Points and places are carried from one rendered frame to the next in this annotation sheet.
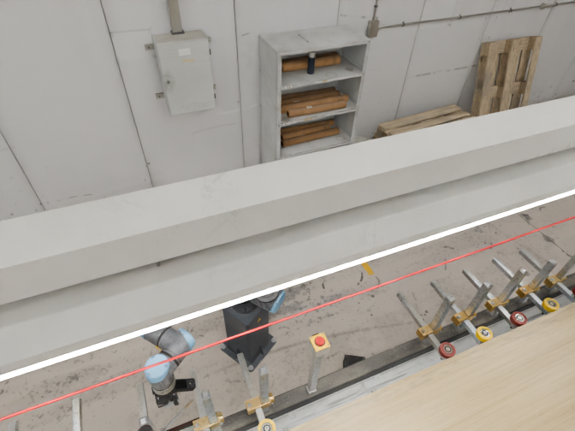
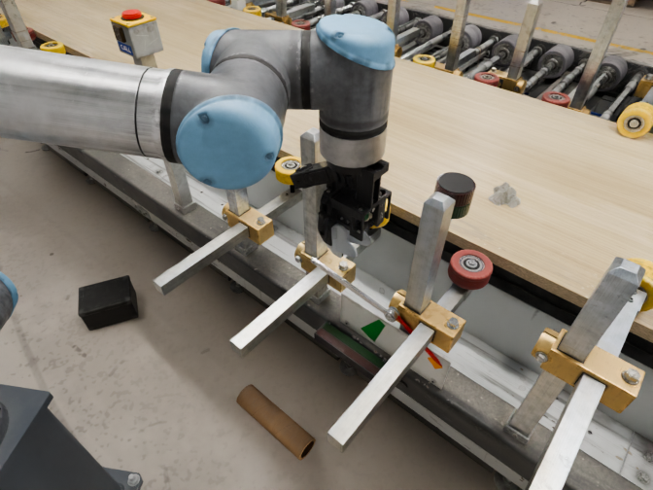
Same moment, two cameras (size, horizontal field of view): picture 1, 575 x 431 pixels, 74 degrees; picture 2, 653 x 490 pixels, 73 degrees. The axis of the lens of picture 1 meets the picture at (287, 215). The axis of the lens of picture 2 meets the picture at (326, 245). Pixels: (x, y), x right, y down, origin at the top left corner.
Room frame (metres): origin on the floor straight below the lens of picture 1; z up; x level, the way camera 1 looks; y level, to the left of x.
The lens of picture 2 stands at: (0.87, 0.93, 1.53)
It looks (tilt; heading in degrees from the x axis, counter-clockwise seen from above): 44 degrees down; 244
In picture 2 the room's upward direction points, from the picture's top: straight up
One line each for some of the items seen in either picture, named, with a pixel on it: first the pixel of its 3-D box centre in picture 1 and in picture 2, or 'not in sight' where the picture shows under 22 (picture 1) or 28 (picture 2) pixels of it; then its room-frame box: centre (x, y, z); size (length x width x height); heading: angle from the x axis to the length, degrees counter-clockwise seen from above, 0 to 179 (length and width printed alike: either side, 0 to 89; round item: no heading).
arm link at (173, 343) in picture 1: (176, 345); (259, 74); (0.71, 0.42, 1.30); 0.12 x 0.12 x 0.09; 63
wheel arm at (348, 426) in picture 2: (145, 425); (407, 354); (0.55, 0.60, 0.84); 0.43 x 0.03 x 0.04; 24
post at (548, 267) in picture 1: (533, 286); not in sight; (1.41, -1.52, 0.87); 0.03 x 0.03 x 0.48; 24
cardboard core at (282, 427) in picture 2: not in sight; (274, 420); (0.73, 0.24, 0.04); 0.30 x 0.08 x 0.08; 114
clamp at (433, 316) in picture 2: not in sight; (426, 317); (0.48, 0.55, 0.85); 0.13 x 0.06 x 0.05; 114
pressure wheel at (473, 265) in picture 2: not in sight; (465, 281); (0.36, 0.52, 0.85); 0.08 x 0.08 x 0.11
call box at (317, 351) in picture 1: (318, 345); (137, 36); (0.80, -0.16, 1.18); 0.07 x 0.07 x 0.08; 24
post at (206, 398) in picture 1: (211, 415); (316, 233); (0.59, 0.30, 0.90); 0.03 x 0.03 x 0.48; 24
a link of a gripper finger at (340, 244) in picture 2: not in sight; (343, 246); (0.62, 0.47, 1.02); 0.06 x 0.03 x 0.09; 114
